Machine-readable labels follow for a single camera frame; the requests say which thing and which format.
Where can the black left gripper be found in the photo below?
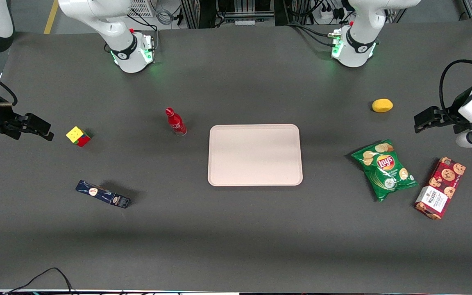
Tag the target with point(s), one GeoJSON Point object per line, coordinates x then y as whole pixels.
{"type": "Point", "coordinates": [456, 107]}

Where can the red coke bottle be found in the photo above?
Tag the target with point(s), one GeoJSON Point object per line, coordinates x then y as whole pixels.
{"type": "Point", "coordinates": [175, 123]}

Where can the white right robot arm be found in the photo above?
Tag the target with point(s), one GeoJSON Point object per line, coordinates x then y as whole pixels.
{"type": "Point", "coordinates": [134, 61]}

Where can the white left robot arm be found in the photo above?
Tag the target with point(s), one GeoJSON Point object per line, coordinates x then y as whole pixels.
{"type": "Point", "coordinates": [352, 55]}

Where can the pale pink plastic tray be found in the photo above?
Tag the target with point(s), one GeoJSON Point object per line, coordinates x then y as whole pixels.
{"type": "Point", "coordinates": [260, 155]}

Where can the colourful puzzle cube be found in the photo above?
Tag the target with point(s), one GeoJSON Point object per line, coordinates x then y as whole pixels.
{"type": "Point", "coordinates": [76, 134]}

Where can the yellow lemon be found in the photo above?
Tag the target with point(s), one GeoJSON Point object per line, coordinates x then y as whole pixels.
{"type": "Point", "coordinates": [382, 105]}

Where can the green Lay's chips bag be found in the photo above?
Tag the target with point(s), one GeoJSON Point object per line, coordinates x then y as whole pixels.
{"type": "Point", "coordinates": [383, 168]}

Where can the red Walkers cookie box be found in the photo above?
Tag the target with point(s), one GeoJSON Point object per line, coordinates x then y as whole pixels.
{"type": "Point", "coordinates": [441, 188]}

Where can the dark blue snack box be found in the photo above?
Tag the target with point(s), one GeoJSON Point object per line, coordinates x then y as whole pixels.
{"type": "Point", "coordinates": [103, 194]}

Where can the yellow floor tape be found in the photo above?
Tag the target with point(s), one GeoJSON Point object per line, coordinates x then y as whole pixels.
{"type": "Point", "coordinates": [50, 18]}

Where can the white power strip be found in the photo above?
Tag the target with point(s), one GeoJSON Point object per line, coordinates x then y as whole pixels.
{"type": "Point", "coordinates": [328, 14]}

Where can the white perforated box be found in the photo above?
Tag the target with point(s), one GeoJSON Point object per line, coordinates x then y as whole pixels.
{"type": "Point", "coordinates": [141, 7]}

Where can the dark grey table mat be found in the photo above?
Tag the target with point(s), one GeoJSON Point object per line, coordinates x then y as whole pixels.
{"type": "Point", "coordinates": [236, 237]}

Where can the black equipment rack frame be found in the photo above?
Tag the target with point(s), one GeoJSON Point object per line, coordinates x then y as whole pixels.
{"type": "Point", "coordinates": [203, 12]}

